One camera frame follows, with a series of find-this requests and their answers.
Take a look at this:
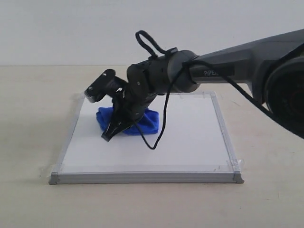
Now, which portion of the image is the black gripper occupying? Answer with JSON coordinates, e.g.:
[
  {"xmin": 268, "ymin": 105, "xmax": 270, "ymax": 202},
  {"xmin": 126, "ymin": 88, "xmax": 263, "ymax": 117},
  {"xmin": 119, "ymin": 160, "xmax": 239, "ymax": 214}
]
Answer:
[{"xmin": 101, "ymin": 58, "xmax": 170, "ymax": 142}]

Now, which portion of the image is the blue cloth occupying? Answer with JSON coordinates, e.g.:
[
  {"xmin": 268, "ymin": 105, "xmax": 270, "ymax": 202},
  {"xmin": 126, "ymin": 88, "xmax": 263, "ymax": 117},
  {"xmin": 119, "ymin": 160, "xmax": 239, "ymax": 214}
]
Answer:
[{"xmin": 96, "ymin": 107, "xmax": 159, "ymax": 135}]

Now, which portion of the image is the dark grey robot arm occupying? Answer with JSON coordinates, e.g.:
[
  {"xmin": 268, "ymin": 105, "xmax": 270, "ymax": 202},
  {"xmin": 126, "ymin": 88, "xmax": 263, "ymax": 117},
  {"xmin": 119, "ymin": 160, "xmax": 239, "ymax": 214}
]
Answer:
[{"xmin": 102, "ymin": 30, "xmax": 304, "ymax": 141}]

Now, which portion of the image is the clear tape back right corner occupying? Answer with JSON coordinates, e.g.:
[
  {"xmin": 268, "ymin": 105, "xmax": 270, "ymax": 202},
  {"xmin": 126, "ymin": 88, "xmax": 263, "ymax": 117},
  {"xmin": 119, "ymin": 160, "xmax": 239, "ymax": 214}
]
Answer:
[{"xmin": 179, "ymin": 91, "xmax": 217, "ymax": 99}]

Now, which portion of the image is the clear tape front left corner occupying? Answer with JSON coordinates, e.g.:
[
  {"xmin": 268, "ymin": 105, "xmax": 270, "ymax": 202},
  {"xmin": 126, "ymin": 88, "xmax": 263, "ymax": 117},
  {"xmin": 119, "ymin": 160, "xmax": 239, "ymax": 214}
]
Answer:
[{"xmin": 38, "ymin": 164, "xmax": 62, "ymax": 179}]

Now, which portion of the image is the clear tape front right corner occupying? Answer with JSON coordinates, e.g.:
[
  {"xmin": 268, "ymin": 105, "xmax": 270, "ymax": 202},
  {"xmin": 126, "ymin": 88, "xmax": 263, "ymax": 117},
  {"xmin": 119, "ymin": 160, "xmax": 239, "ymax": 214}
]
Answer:
[{"xmin": 213, "ymin": 159, "xmax": 245, "ymax": 173}]

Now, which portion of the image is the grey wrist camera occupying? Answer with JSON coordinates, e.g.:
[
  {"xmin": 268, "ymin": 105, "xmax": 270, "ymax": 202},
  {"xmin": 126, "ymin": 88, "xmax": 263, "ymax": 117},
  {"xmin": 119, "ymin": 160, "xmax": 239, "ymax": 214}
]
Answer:
[{"xmin": 84, "ymin": 69, "xmax": 127, "ymax": 103}]

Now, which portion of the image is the white whiteboard with aluminium frame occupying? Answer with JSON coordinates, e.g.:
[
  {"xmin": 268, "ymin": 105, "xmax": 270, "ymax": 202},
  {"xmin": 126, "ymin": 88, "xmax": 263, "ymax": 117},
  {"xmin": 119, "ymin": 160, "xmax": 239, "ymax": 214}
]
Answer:
[{"xmin": 49, "ymin": 94, "xmax": 243, "ymax": 185}]

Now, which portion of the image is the black braided cable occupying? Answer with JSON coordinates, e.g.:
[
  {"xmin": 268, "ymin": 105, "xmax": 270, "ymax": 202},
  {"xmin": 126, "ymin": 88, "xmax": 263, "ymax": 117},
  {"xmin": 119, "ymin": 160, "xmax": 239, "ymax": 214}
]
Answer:
[{"xmin": 129, "ymin": 30, "xmax": 304, "ymax": 150}]

